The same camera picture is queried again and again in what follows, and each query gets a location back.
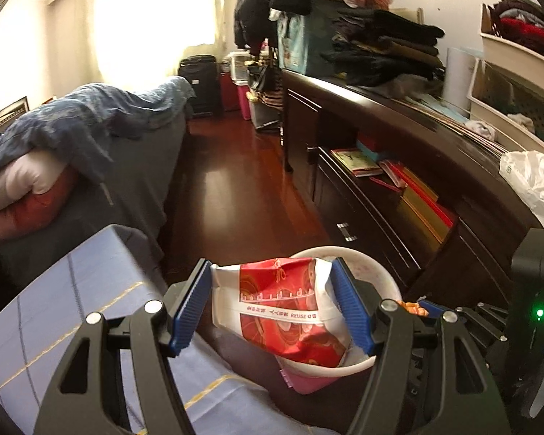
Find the teal box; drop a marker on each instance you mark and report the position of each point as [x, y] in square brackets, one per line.
[374, 145]

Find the black handbag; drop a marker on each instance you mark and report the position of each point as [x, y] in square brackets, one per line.
[263, 77]

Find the pink storage box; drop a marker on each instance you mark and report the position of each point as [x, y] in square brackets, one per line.
[244, 104]

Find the white plastic bowl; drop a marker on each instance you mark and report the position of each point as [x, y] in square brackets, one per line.
[369, 263]

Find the pink quilt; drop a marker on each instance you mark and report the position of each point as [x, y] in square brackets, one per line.
[13, 176]

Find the red quilt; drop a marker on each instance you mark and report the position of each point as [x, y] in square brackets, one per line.
[31, 210]

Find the flat red box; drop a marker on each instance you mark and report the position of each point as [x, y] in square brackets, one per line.
[410, 179]

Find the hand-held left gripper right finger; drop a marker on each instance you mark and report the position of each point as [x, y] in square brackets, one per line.
[351, 308]

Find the hanging dark clothes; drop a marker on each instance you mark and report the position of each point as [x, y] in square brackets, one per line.
[263, 0]

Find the teal bag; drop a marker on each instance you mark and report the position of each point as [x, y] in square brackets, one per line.
[299, 45]

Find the dark picture frame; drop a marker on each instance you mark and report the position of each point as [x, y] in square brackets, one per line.
[4, 115]

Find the red suitcase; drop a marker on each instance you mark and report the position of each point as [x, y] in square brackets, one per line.
[229, 93]

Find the stack of folded dark clothes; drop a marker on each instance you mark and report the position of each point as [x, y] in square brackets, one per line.
[385, 50]

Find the red and white plastic bag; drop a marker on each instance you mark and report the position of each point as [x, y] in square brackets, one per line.
[290, 303]

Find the bright curtained window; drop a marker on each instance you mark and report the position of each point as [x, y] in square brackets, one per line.
[154, 18]

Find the clear box with yellow lid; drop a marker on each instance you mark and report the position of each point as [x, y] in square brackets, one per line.
[263, 113]

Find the yellow green book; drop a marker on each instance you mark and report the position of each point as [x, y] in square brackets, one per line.
[356, 163]

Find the orange snack wrapper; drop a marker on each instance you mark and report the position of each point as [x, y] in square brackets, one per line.
[412, 309]

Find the white plastic basket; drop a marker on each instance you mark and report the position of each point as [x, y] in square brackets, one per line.
[494, 104]
[521, 54]

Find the black suitcase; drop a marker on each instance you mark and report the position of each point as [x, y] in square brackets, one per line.
[199, 86]

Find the dark wooden dresser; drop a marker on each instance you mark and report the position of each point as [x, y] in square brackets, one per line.
[435, 122]

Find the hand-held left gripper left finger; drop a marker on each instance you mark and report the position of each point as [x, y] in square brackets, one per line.
[188, 308]

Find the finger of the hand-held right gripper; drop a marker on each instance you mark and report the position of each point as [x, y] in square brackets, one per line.
[487, 324]

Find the red folded clothes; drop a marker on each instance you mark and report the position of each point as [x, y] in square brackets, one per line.
[530, 25]

